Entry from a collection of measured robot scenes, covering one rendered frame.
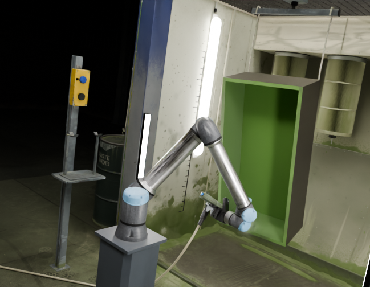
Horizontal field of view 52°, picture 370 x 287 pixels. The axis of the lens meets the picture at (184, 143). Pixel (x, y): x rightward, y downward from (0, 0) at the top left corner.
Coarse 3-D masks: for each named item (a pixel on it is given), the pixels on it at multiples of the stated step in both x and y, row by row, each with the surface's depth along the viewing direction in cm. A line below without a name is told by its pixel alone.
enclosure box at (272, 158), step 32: (224, 96) 280; (256, 96) 303; (288, 96) 286; (224, 128) 293; (256, 128) 310; (288, 128) 293; (256, 160) 318; (288, 160) 300; (224, 192) 315; (256, 192) 326; (288, 192) 268; (288, 224) 277
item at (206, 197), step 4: (204, 192) 260; (208, 192) 263; (200, 196) 260; (204, 196) 259; (208, 196) 261; (208, 200) 262; (212, 200) 265; (216, 200) 268; (216, 204) 269; (220, 204) 271; (204, 212) 265; (208, 212) 266; (200, 216) 265; (204, 216) 264; (200, 220) 264; (200, 224) 263
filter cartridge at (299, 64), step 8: (280, 56) 380; (288, 56) 375; (296, 56) 372; (304, 56) 375; (280, 64) 380; (288, 64) 378; (296, 64) 375; (304, 64) 378; (280, 72) 381; (288, 72) 380; (296, 72) 376; (304, 72) 382
